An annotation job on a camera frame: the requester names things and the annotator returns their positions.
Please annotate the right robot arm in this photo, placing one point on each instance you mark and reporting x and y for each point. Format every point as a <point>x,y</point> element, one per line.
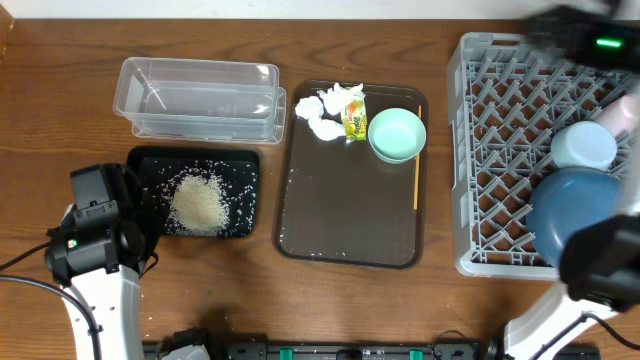
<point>599,268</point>

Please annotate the clear plastic bin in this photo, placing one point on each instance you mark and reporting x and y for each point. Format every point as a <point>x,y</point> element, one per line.
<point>202,100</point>

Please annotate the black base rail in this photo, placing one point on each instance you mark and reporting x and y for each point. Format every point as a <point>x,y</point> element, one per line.
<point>198,343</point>

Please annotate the dark blue plate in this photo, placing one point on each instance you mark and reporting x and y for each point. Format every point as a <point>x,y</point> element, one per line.
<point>566,201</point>

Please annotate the white tissue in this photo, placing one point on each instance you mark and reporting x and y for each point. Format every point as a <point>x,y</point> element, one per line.
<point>311,109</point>
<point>337,98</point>

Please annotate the white tissue top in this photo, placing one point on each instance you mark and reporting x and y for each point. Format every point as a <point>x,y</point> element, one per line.
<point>337,98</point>

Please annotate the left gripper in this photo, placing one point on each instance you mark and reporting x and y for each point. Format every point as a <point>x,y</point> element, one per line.
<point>148,220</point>

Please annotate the black waste tray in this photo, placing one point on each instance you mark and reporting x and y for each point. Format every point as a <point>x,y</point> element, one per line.
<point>138,156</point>

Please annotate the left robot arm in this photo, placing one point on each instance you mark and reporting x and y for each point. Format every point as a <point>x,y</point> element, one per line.
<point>97,255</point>

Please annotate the white light-blue small bowl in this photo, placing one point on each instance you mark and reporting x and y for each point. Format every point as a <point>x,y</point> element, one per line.
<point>584,144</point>

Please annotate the yellow green snack wrapper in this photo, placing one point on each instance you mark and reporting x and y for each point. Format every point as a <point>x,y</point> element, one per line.
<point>354,120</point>

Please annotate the green bowl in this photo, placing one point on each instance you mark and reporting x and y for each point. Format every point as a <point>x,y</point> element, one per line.
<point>396,135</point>

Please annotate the wooden chopstick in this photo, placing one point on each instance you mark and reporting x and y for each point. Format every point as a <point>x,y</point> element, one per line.
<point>417,171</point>

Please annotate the pile of rice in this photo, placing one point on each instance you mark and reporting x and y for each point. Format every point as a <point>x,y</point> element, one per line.
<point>205,198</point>

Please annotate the grey dishwasher rack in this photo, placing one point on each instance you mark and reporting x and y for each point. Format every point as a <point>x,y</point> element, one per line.
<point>505,103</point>

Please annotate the dark brown serving tray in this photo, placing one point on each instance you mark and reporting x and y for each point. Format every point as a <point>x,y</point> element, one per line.
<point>340,203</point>

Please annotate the pink cup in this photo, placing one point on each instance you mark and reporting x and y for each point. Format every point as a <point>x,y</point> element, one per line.
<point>621,116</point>

